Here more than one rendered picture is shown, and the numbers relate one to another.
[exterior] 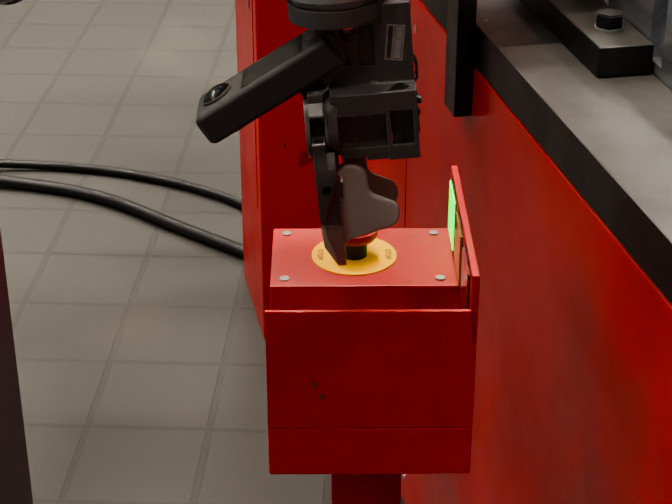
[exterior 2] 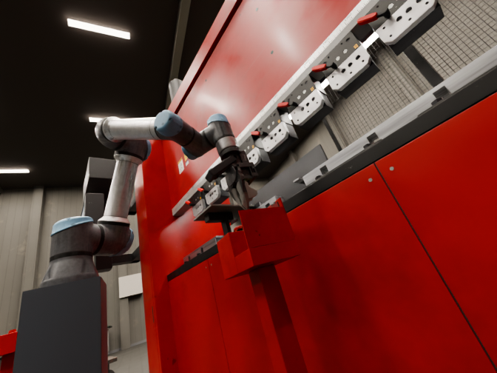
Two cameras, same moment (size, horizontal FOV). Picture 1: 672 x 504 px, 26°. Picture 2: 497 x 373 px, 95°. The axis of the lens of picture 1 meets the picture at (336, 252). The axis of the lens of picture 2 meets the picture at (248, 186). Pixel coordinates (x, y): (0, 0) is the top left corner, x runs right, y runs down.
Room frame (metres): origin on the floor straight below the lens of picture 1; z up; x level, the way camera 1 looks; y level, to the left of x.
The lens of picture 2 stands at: (0.43, 0.34, 0.61)
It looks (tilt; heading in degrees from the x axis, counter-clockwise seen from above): 24 degrees up; 326
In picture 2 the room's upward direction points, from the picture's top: 17 degrees counter-clockwise
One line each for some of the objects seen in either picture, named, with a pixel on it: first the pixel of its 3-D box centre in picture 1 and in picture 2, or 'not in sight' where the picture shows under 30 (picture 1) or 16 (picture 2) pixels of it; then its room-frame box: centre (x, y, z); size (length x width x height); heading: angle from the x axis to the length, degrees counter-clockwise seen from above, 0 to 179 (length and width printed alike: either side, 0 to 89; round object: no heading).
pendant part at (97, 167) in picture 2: not in sight; (102, 215); (2.60, 0.44, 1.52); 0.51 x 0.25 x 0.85; 10
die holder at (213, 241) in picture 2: not in sight; (203, 254); (2.00, -0.18, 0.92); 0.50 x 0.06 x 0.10; 12
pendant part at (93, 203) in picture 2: not in sight; (91, 225); (2.53, 0.51, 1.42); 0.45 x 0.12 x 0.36; 10
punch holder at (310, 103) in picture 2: not in sight; (307, 103); (0.90, -0.40, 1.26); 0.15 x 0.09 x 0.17; 12
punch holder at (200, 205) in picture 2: not in sight; (201, 203); (1.88, -0.20, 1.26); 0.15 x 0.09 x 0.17; 12
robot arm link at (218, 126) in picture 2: not in sight; (220, 131); (0.99, 0.01, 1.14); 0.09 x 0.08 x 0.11; 37
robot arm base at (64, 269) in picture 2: not in sight; (71, 271); (1.38, 0.47, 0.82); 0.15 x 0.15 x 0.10
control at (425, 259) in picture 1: (367, 314); (252, 238); (1.04, -0.03, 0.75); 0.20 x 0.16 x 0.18; 1
